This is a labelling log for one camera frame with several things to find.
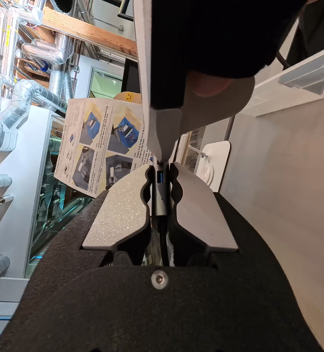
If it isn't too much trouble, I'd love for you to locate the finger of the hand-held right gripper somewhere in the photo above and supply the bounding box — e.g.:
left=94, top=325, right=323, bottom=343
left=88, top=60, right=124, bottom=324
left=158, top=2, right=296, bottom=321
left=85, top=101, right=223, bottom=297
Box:
left=133, top=0, right=256, bottom=164

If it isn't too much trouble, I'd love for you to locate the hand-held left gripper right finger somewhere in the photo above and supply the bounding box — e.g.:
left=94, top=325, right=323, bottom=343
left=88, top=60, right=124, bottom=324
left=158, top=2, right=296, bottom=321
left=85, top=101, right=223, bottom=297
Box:
left=168, top=162, right=239, bottom=254

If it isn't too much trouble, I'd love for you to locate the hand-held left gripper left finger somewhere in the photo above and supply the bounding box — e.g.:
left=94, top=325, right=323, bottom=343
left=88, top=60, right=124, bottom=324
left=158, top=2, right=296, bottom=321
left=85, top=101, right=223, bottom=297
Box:
left=81, top=166, right=151, bottom=253

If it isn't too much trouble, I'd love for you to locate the slim grey usb hub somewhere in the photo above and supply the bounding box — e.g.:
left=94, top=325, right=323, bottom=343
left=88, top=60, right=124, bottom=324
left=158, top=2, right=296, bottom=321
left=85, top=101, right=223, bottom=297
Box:
left=151, top=162, right=171, bottom=218

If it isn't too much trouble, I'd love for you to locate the clear plastic bin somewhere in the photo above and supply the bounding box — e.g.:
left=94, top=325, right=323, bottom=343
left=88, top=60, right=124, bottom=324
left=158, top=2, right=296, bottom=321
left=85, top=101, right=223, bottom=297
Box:
left=239, top=41, right=324, bottom=117

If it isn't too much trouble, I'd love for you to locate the person's right hand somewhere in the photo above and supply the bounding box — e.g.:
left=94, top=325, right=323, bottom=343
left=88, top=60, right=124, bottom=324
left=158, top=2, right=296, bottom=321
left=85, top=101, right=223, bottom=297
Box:
left=185, top=71, right=235, bottom=98

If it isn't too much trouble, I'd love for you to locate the white stand base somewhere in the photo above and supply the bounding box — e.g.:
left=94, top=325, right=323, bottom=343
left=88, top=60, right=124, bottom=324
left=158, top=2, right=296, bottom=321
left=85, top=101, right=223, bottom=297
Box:
left=195, top=140, right=232, bottom=193

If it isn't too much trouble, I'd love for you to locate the black monitor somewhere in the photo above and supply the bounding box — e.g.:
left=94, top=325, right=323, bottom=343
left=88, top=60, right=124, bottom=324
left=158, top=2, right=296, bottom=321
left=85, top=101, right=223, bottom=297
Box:
left=120, top=58, right=141, bottom=94

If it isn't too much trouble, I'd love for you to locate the large glass window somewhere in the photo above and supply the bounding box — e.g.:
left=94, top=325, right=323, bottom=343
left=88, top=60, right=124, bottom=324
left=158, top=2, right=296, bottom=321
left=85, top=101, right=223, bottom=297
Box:
left=27, top=182, right=93, bottom=262

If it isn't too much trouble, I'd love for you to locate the instruction poster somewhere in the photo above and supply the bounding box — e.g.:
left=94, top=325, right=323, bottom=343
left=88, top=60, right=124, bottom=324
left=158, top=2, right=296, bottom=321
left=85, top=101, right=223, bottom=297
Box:
left=55, top=98, right=157, bottom=197

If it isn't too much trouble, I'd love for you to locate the silver ventilation duct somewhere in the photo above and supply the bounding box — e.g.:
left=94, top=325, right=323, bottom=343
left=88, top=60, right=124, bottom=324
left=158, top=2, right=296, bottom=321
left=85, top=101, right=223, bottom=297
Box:
left=0, top=0, right=77, bottom=152

